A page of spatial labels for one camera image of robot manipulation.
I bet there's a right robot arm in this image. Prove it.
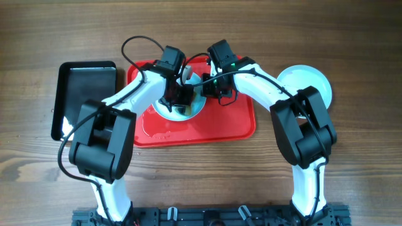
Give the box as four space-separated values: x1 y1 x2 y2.
202 40 337 225

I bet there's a red plastic tray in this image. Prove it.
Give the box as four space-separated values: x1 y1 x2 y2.
126 56 257 148

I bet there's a light blue plate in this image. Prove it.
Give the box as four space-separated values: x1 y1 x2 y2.
277 65 332 109
152 86 207 122

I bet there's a black rectangular tray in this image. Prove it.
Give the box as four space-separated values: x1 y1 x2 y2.
51 61 117 141

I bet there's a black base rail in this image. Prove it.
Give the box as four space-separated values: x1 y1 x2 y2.
71 204 352 226

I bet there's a green sponge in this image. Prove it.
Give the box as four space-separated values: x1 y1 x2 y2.
175 106 192 116

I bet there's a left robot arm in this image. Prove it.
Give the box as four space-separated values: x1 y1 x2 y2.
68 46 193 225

